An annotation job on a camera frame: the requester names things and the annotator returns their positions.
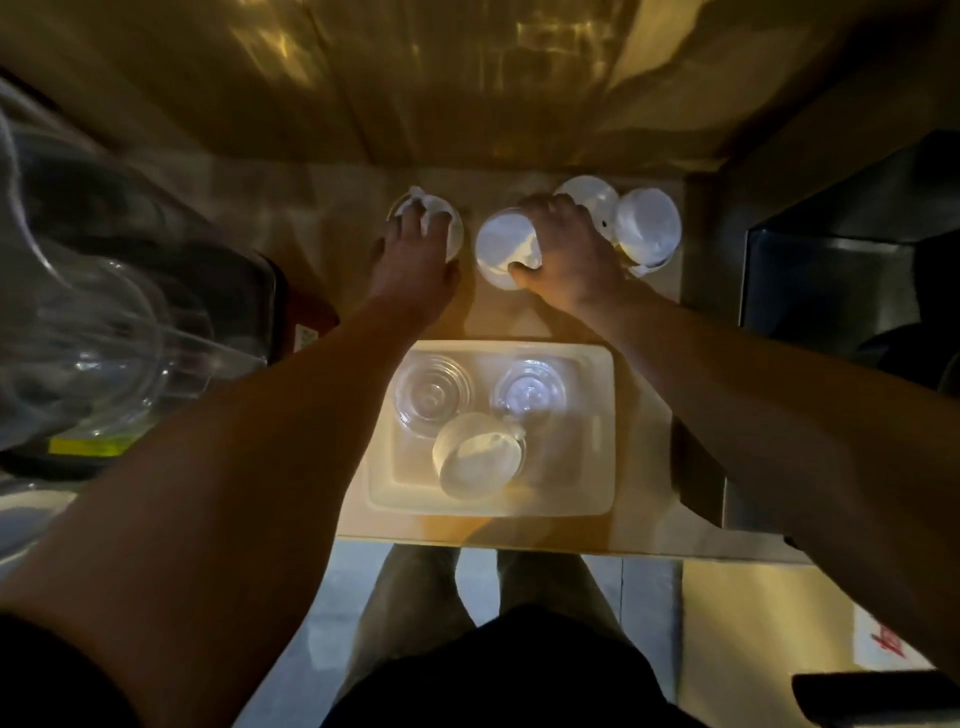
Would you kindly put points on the person's left forearm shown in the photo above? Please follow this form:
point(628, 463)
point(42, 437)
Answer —
point(225, 510)

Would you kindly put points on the white plastic tray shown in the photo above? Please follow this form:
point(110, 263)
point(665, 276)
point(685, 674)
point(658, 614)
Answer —
point(577, 465)

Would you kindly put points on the white label red print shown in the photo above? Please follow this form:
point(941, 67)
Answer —
point(870, 645)

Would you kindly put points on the person's grey trousers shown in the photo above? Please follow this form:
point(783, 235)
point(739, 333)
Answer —
point(405, 600)

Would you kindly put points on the person's black shirt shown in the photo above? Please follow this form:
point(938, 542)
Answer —
point(510, 675)

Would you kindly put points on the tall stack of white lids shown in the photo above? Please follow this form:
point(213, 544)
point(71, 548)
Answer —
point(480, 457)

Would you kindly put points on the steel pot machine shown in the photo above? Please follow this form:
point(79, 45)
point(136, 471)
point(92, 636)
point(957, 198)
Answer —
point(810, 285)

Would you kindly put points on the person's left hand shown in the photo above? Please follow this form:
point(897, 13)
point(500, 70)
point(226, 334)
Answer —
point(412, 262)

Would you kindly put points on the blender with clear cover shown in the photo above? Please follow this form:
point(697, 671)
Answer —
point(112, 337)

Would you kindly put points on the person's right forearm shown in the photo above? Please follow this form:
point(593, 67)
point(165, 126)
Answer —
point(787, 450)

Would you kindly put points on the steel round pot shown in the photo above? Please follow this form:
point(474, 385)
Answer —
point(915, 352)

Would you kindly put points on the person's right hand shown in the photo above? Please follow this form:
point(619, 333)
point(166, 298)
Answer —
point(574, 262)

